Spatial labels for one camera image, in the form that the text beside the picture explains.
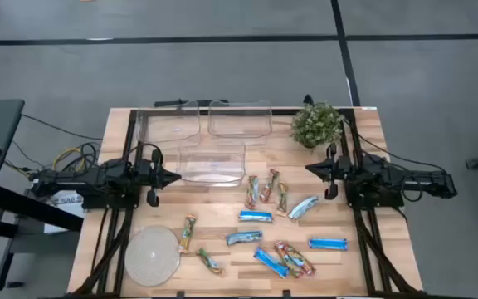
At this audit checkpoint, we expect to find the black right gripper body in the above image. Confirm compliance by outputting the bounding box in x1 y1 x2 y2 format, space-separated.
324 142 352 201

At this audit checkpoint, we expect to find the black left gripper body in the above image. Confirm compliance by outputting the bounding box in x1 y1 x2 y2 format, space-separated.
138 148 168 208

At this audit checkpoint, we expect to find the blue silver granola bar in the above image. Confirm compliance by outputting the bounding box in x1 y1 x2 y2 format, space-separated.
287 194 320 221
225 230 264 247

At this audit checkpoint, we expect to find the green orange granola bar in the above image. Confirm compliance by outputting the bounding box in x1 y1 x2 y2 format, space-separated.
177 213 198 255
275 181 290 218
196 248 227 277

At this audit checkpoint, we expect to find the red green granola bar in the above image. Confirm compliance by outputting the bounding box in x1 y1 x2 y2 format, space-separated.
258 168 280 204
282 242 317 277
274 242 305 279
245 174 260 211

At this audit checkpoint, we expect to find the green potted plant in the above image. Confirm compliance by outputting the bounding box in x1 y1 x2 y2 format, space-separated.
290 100 345 150

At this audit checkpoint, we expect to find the clear plastic bin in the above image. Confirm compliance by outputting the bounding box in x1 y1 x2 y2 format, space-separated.
135 100 202 145
175 138 247 188
207 99 274 140

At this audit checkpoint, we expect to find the round woven beige mat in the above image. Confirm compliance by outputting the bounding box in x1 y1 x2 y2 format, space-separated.
124 225 182 287

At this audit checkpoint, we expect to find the white labelled box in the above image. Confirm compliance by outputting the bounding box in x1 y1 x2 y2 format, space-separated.
43 189 85 234

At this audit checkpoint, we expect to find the black desk leg beam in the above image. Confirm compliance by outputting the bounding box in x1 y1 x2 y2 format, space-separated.
0 184 85 233

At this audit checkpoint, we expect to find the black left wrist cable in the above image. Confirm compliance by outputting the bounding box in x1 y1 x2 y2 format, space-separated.
129 142 163 167

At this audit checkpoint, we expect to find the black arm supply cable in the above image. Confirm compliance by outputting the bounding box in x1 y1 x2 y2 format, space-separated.
341 118 447 172

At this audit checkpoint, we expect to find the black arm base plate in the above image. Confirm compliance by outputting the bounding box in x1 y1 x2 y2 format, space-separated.
81 176 143 211
344 174 405 209

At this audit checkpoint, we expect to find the black aluminium table frame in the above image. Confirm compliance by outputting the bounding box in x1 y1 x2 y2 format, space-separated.
69 106 426 298

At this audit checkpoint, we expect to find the yellow cable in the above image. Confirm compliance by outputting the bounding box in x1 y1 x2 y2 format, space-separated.
51 147 87 172

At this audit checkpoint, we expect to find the long black floor cable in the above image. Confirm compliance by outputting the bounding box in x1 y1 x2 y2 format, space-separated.
20 113 104 141

